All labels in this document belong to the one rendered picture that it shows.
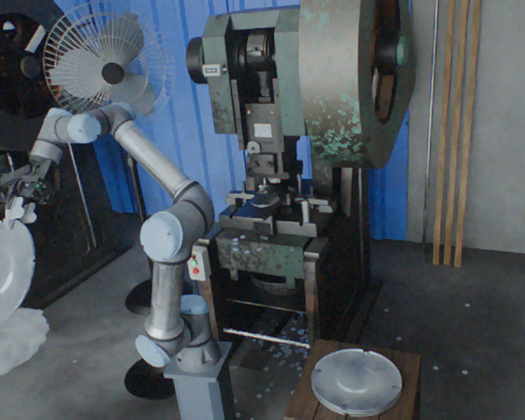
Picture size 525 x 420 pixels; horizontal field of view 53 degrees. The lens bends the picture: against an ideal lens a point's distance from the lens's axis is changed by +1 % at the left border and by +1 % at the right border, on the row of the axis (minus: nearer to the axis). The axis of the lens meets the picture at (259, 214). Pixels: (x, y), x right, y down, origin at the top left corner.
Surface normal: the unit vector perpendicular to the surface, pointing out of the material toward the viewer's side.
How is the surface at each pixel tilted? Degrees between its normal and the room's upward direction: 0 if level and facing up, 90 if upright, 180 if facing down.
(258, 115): 90
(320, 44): 80
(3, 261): 54
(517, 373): 0
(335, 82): 95
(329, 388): 0
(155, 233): 83
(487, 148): 90
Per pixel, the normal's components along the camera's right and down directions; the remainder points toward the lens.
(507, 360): -0.10, -0.91
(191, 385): -0.23, 0.41
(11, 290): -0.51, -0.23
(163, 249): -0.54, 0.26
